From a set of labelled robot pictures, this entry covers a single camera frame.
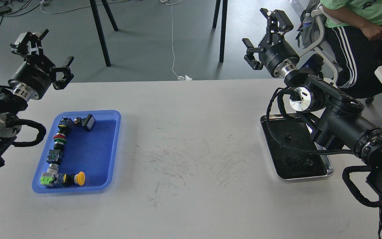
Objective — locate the metal tray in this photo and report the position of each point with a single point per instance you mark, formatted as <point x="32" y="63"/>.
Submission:
<point x="289" y="164"/>

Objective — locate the black square push button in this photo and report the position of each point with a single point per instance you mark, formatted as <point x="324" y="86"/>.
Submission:
<point x="87" y="123"/>

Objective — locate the blue black switch block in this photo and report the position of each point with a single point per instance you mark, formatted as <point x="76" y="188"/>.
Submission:
<point x="65" y="125"/>

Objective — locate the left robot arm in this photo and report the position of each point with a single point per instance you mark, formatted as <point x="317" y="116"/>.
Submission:
<point x="22" y="132"/>

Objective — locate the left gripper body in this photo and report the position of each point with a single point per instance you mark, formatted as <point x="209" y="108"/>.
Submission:
<point x="35" y="73"/>

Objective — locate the green switch component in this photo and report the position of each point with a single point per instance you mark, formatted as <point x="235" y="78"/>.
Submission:
<point x="52" y="177"/>

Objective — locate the black green switch block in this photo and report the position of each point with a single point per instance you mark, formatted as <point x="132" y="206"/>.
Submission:
<point x="55" y="156"/>

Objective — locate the white office chair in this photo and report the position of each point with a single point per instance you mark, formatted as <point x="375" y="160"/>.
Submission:
<point x="312" y="26"/>

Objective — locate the yellow push button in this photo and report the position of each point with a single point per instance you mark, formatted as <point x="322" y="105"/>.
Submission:
<point x="78" y="179"/>

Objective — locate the red green indicator stack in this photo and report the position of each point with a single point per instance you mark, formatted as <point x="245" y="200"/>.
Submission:
<point x="59" y="141"/>

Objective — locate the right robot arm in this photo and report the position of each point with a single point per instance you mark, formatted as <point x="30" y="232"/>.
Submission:
<point x="333" y="116"/>

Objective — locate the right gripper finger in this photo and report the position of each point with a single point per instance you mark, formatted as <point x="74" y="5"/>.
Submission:
<point x="278" y="24"/>
<point x="249" y="56"/>

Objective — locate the blue plastic tray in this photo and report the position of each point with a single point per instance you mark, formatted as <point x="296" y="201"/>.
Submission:
<point x="92" y="152"/>

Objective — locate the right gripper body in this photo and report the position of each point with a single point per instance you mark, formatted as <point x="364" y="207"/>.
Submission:
<point x="276" y="51"/>

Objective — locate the seated person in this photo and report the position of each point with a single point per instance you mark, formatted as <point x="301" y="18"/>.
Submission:
<point x="356" y="43"/>

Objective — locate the black table leg right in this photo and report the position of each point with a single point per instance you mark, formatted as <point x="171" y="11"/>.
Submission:
<point x="221" y="9"/>

